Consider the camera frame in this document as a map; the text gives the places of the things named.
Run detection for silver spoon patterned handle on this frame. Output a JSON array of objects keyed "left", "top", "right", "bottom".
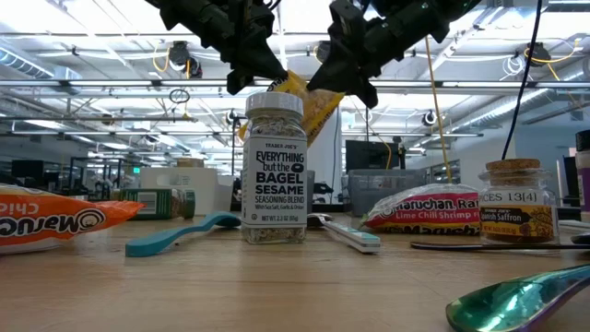
[{"left": 306, "top": 212, "right": 383, "bottom": 255}]

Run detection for lime chili shrimp ramen packet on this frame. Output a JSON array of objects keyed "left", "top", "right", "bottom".
[{"left": 360, "top": 183, "right": 483, "bottom": 236}]

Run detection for dark purple spoon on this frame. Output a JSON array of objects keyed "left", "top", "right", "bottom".
[{"left": 409, "top": 232, "right": 590, "bottom": 253}]

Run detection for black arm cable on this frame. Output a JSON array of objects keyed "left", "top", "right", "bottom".
[{"left": 501, "top": 0, "right": 544, "bottom": 161}]

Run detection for yellow ramen packet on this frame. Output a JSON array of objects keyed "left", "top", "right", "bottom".
[{"left": 237, "top": 69, "right": 346, "bottom": 148}]

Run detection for yellow hanging cable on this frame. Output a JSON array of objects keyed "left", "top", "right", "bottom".
[{"left": 423, "top": 36, "right": 456, "bottom": 184}]

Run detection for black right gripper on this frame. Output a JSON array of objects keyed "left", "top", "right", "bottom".
[{"left": 306, "top": 0, "right": 480, "bottom": 110}]

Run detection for white plastic bin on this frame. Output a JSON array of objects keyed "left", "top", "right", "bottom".
[{"left": 139, "top": 166, "right": 234, "bottom": 214}]

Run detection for rainbow iridescent spoon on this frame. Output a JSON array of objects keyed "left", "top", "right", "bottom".
[{"left": 445, "top": 263, "right": 590, "bottom": 332}]

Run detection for white round cap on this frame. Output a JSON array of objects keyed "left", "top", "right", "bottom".
[{"left": 240, "top": 90, "right": 309, "bottom": 245}]

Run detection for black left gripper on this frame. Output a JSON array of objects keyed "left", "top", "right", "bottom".
[{"left": 145, "top": 0, "right": 289, "bottom": 96}]

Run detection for black monitor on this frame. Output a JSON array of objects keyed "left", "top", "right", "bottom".
[{"left": 345, "top": 139, "right": 407, "bottom": 174}]

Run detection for teal plastic spoon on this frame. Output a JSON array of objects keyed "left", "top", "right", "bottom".
[{"left": 124, "top": 211, "right": 242, "bottom": 258}]

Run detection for saffron jar cork lid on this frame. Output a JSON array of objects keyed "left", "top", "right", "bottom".
[{"left": 478, "top": 158, "right": 560, "bottom": 245}]

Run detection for orange Maruchan ramen packet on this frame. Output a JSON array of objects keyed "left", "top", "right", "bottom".
[{"left": 0, "top": 183, "right": 147, "bottom": 256}]

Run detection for grey plastic bin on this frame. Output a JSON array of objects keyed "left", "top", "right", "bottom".
[
  {"left": 348, "top": 168, "right": 428, "bottom": 218},
  {"left": 306, "top": 170, "right": 316, "bottom": 214}
]

